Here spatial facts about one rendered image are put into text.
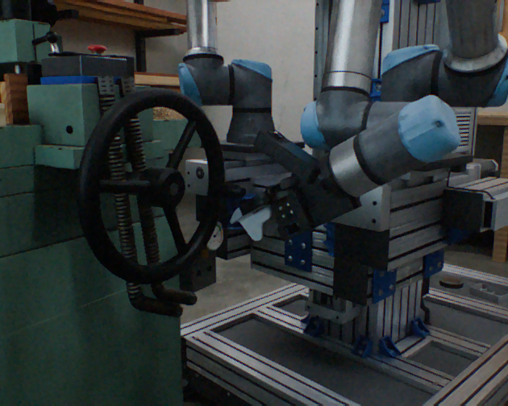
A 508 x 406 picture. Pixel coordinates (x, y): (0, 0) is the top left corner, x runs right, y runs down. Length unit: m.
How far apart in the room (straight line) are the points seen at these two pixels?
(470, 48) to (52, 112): 0.74
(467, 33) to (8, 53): 0.80
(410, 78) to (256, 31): 3.43
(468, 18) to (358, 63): 0.29
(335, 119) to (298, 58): 3.53
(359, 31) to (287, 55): 3.54
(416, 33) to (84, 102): 0.99
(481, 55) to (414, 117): 0.46
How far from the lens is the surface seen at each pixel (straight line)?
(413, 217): 1.13
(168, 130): 1.02
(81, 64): 0.79
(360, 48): 0.80
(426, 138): 0.63
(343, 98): 0.78
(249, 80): 1.44
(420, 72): 1.14
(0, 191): 0.82
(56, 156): 0.79
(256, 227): 0.77
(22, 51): 0.97
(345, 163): 0.66
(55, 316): 0.91
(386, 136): 0.64
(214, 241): 1.07
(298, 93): 4.27
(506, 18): 3.88
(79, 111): 0.78
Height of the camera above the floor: 0.94
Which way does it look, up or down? 11 degrees down
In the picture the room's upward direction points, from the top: straight up
